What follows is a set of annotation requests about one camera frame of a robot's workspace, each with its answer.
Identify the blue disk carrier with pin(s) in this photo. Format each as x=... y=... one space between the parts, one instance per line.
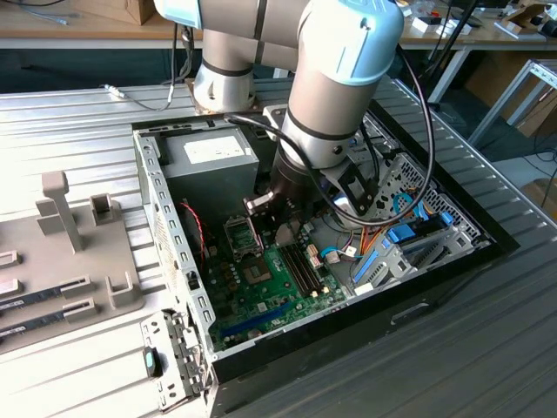
x=401 y=234

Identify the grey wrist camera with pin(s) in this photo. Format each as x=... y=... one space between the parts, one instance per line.
x=257 y=204

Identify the wooden desk white legs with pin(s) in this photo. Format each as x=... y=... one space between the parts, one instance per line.
x=500 y=39

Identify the grey parts rack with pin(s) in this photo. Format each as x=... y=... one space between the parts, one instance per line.
x=65 y=261

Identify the black case fan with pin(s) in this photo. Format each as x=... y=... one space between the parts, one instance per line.
x=191 y=231

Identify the white power supply label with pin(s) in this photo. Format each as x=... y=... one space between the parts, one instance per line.
x=213 y=150

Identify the blue plastic rail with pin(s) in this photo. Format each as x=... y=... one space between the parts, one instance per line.
x=365 y=267

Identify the aluminium profile frame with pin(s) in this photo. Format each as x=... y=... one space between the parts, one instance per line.
x=539 y=72

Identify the perforated metal disk bay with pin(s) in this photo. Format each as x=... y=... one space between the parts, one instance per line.
x=391 y=270

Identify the metal slot bracket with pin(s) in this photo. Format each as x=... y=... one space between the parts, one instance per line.
x=159 y=335

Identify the black RAM slot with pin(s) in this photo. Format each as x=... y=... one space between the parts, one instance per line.
x=310 y=270
x=298 y=274

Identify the white boxes on desk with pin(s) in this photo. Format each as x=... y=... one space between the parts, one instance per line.
x=424 y=25

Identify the CPU socket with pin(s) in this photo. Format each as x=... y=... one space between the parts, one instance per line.
x=243 y=244

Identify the grey power supply unit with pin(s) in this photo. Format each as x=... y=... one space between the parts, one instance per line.
x=209 y=187

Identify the cardboard box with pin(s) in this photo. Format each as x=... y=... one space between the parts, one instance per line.
x=139 y=11

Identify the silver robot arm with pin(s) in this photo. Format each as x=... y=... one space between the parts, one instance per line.
x=339 y=87

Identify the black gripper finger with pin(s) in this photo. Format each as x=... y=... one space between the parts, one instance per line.
x=264 y=228
x=301 y=233

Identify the flat brown cardboard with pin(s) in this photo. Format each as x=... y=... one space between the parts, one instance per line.
x=539 y=113

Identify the green motherboard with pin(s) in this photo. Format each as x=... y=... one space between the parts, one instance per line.
x=270 y=300

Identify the black latch blue inlay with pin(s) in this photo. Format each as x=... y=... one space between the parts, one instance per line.
x=151 y=362

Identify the dark RAM stick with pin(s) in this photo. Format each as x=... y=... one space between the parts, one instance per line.
x=30 y=324
x=30 y=299

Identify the small blue clip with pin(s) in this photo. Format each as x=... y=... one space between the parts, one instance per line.
x=447 y=220

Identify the metal drive cage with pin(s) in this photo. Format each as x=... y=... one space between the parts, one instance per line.
x=357 y=152

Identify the folded cardboard piece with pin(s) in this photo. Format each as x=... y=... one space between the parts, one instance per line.
x=522 y=17

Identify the blue expansion slot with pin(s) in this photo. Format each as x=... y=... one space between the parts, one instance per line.
x=257 y=318

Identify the brown floor box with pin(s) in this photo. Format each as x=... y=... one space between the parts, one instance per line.
x=541 y=191

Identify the black PC case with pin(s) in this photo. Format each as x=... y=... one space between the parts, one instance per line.
x=370 y=348

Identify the black slanted pole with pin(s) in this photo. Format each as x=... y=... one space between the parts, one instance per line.
x=441 y=65

